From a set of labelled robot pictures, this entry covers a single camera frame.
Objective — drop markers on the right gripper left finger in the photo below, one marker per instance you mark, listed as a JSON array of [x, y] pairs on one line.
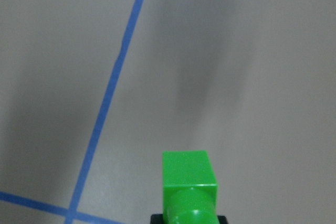
[[156, 219]]

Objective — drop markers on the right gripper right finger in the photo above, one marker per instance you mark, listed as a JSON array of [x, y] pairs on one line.
[[222, 219]]

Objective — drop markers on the green block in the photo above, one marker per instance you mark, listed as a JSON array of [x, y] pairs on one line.
[[189, 187]]

